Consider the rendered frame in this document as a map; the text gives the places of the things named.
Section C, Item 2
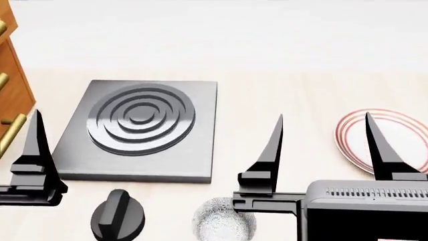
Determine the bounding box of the wooden drawer cabinet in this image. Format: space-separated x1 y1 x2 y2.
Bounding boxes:
0 0 37 161

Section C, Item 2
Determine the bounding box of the grey square stove burner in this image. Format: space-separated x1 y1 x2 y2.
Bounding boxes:
51 79 219 185

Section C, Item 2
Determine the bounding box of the white plate with red rings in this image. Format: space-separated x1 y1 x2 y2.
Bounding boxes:
333 108 428 177

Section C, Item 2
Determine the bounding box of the white patterned ramekin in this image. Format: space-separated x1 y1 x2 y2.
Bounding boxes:
191 197 258 241

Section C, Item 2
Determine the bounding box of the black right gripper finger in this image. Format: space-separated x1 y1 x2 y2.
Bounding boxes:
364 111 428 182
237 114 284 195

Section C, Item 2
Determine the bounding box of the black stove knob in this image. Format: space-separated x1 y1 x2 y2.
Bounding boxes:
90 189 146 241

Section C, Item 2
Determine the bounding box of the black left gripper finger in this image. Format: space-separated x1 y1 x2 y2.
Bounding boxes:
9 108 69 199

